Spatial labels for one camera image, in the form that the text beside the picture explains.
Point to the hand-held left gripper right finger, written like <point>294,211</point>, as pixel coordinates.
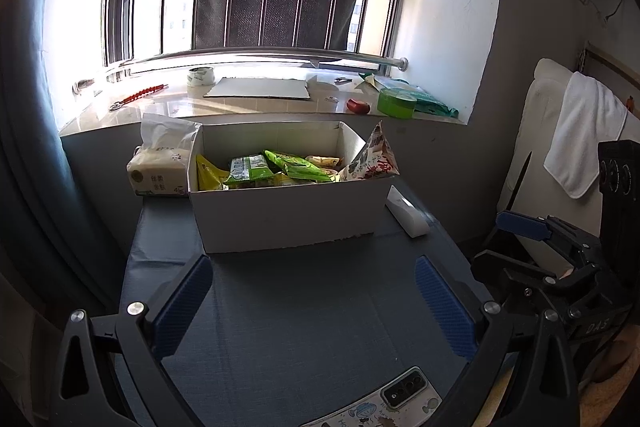
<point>445,312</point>

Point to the white chair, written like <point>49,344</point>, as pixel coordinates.
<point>530,147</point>

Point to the white cardboard box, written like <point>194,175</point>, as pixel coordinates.
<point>280,217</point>

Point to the orange-edged white snack bag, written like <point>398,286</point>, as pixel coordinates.
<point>372,157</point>

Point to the green pea snack bag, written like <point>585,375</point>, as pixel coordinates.
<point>295,163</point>

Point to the flat cardboard sheet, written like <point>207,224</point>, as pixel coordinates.
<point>255,88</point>

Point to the small metal object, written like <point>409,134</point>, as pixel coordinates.
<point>82,85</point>

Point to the person's right forearm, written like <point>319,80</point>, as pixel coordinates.
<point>615,387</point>

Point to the white remote control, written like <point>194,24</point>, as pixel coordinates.
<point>407,214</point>

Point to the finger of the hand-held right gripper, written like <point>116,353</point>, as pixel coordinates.
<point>510,277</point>
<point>525,227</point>

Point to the small beige snack packet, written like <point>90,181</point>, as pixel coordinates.
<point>325,162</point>

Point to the green plastic bag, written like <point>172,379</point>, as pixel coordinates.
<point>435,107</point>

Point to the yellow-green snack bag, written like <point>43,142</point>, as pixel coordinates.
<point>247,169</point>

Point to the clear tape roll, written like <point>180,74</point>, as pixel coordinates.
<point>201,77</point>

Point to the plain yellow snack bag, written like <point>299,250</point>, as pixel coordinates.
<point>207,177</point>

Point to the white towel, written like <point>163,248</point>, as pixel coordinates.
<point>585,132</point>

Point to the metal window rail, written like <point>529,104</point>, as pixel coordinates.
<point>250,53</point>

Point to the green plastic container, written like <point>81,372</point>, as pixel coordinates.
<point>395,102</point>

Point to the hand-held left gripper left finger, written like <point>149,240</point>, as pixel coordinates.
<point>182,307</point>

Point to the small red object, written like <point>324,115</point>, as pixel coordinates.
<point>357,106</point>

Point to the white tissue pack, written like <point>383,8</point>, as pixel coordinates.
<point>155,172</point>

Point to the smartphone with cartoon case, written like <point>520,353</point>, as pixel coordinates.
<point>400,394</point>

